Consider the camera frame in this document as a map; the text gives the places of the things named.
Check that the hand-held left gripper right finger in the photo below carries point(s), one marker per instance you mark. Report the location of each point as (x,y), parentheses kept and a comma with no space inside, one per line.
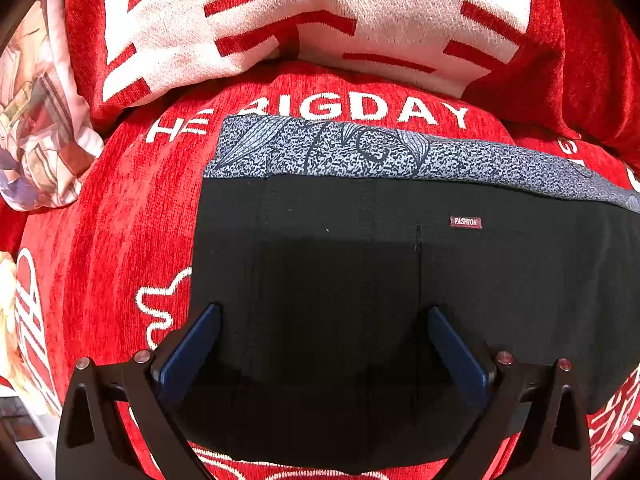
(455,355)

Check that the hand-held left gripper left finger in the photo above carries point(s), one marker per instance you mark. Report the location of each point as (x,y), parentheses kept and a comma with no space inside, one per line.
(192,350)

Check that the black pants with patterned cuffs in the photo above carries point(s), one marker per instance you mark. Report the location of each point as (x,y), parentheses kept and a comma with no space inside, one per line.
(350,240)

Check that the red printed sofa seat cover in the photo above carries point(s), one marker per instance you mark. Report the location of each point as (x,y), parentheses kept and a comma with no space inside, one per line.
(125,210)

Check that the pale picture-print pillow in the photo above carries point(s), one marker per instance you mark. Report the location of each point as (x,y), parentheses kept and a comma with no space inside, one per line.
(40,110)

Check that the red white printed sofa cushion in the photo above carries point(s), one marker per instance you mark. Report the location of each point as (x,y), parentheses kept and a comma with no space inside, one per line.
(300,0)

